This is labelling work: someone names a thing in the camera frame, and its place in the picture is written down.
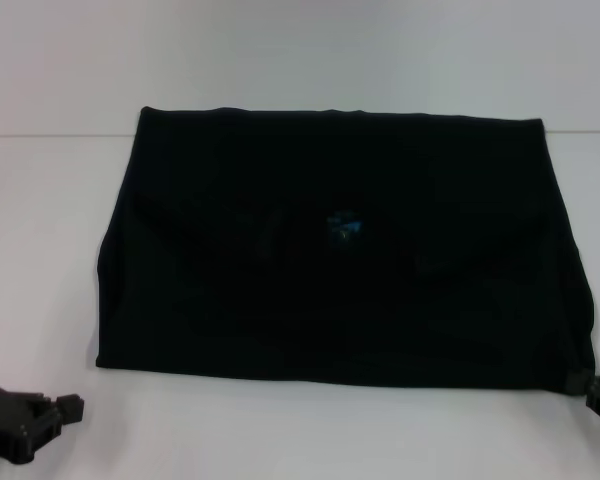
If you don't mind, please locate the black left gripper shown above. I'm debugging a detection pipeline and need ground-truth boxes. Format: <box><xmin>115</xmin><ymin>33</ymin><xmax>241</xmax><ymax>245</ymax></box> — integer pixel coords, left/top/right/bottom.
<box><xmin>0</xmin><ymin>383</ymin><xmax>86</xmax><ymax>467</ymax></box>

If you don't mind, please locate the black T-shirt with white lettering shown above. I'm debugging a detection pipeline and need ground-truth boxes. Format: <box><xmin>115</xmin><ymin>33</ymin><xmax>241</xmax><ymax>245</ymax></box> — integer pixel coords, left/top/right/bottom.
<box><xmin>93</xmin><ymin>104</ymin><xmax>597</xmax><ymax>394</ymax></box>

